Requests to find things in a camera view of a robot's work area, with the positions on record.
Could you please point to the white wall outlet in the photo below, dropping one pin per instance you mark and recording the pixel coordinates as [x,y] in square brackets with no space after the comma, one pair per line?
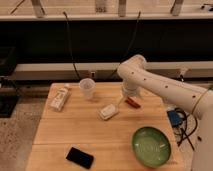
[92,74]

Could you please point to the white carton box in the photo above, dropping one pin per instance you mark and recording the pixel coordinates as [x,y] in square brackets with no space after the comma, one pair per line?
[60,97]

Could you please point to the red brown bar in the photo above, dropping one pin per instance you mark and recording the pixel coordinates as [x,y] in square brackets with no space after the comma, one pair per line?
[132,103]

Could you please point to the black rectangular phone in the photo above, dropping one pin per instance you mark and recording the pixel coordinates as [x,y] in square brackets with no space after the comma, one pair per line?
[79,157]

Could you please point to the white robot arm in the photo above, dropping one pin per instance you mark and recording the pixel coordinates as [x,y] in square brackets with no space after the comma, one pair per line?
[196,100]

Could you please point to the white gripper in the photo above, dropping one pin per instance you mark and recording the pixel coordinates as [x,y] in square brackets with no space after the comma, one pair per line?
[129,89]

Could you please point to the blue device on floor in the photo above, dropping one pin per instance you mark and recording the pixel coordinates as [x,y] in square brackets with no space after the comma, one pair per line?
[174,118]

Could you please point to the green glass bowl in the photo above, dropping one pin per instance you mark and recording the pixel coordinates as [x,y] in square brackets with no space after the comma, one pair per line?
[151,147]

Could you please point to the clear plastic cup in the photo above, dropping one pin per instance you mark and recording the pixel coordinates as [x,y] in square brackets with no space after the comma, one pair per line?
[87,86]

